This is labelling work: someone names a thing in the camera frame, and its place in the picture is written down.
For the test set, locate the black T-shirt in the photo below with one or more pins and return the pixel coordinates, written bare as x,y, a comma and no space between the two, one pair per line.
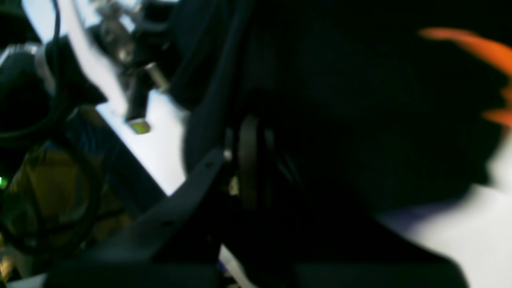
335,64

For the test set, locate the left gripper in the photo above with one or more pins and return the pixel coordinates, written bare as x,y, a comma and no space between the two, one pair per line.
135,37

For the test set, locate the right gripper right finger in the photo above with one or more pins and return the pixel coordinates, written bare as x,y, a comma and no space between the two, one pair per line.
330,188

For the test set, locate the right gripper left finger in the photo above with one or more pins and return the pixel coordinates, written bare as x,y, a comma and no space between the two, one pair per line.
181,240

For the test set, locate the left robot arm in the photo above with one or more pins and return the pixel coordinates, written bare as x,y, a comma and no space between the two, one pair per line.
43,83

